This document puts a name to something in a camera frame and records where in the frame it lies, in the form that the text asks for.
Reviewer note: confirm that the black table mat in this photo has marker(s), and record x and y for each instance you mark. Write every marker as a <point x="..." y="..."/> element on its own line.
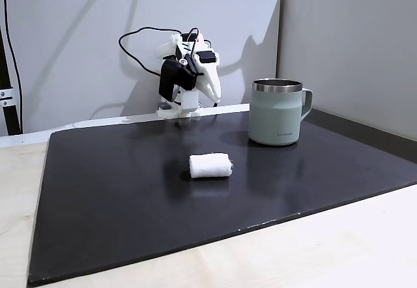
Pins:
<point x="130" y="187"/>

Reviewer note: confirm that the white gauze roll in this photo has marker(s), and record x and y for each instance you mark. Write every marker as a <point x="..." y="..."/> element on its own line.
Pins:
<point x="210" y="165"/>

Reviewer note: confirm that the black stand with white bracket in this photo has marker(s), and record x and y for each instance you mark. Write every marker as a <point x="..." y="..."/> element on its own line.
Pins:
<point x="6" y="82"/>

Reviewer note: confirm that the white table edge strip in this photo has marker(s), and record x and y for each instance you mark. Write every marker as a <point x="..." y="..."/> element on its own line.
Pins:
<point x="97" y="122"/>

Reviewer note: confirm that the pale green steel-rimmed mug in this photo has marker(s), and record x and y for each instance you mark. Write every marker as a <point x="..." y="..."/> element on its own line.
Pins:
<point x="275" y="115"/>

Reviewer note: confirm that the black camera box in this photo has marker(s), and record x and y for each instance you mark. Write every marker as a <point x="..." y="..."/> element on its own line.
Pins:
<point x="172" y="79"/>

